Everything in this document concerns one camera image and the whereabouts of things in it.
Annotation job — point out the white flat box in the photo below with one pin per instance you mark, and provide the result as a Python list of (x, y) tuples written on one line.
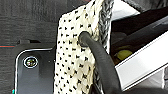
[(143, 60)]

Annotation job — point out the yellow green round item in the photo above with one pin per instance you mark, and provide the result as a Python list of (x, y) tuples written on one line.
[(123, 55)]

